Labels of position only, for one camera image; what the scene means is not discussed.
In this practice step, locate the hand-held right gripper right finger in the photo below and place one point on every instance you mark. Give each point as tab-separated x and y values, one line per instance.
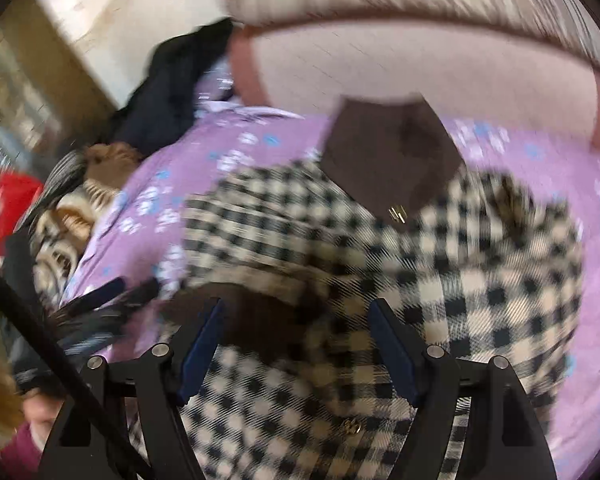
395	355

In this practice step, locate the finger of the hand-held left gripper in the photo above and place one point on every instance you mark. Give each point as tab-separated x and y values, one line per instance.
105	292

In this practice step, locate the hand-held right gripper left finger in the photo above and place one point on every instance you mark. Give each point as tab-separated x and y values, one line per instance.
200	352

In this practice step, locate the beige black checkered coat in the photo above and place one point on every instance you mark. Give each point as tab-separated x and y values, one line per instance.
330	260

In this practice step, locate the brown white patterned blanket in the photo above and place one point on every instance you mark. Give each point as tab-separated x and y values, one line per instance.
65	230

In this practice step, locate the grey tweed cloth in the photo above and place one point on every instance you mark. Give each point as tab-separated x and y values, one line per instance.
55	185

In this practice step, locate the red cloth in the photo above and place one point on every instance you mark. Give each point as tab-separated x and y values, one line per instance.
15	205

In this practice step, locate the brown cloth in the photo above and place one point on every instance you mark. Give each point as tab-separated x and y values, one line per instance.
111	157

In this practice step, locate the maroon cloth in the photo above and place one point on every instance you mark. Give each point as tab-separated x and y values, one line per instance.
22	452

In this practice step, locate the purple floral bedsheet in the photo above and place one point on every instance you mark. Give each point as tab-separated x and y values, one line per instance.
190	160

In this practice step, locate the wooden cabinet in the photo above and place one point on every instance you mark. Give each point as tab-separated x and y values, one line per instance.
40	100

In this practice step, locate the black jacket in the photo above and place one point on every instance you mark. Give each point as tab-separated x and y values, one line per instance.
165	90

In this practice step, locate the pink upholstered headboard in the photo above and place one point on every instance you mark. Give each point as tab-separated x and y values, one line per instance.
380	65

